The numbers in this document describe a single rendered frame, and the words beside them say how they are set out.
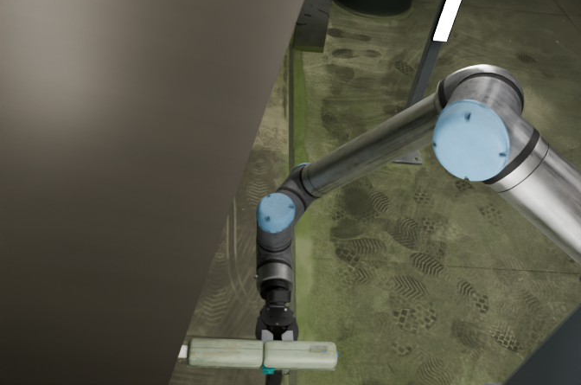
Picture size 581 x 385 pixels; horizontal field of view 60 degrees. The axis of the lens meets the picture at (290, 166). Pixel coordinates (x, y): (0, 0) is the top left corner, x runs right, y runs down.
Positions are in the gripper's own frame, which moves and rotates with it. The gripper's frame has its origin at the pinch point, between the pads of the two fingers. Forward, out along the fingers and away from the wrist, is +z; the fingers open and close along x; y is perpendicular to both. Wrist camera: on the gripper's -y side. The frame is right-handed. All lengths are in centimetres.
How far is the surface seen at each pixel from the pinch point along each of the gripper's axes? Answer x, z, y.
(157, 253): 21, 11, -52
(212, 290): 16, -48, 46
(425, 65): -64, -125, -3
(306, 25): -25, -209, 28
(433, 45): -64, -125, -12
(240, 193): 7, -93, 45
